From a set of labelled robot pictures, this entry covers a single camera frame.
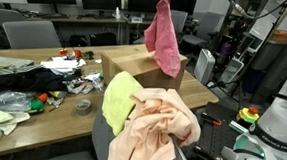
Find yellow-green towel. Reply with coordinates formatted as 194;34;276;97
99;70;145;138

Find pink shirt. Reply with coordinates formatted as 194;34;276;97
141;0;185;79

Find peach shirt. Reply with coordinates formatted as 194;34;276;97
107;84;204;160

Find brown cardboard box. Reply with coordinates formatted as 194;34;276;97
98;41;190;93

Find white slatted heater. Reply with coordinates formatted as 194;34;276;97
192;47;218;86

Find grey tape roll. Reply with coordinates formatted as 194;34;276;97
74;98;93;117

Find grey office chair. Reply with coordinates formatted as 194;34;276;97
0;17;64;53
168;10;189;36
0;8;26;29

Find small orange table object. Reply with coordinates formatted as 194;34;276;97
58;47;83;59

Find clear water bottle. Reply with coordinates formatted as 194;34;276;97
114;6;122;21

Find white paper sheets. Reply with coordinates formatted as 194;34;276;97
39;55;88;72

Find white floor appliance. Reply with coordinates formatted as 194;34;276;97
219;56;245;85

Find wooden office desk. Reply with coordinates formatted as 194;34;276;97
24;12;128;47

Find yellow red emergency stop button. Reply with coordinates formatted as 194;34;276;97
235;105;261;125

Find green and orange toy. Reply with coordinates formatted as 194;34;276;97
27;91;51;116

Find black cloth pile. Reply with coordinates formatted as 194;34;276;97
0;64;82;102

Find white cloth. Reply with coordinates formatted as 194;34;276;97
0;99;32;137

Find clear plastic bag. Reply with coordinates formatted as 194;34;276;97
0;89;34;114

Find red-handled tool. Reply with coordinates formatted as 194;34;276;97
200;112;224;127
192;145;224;160

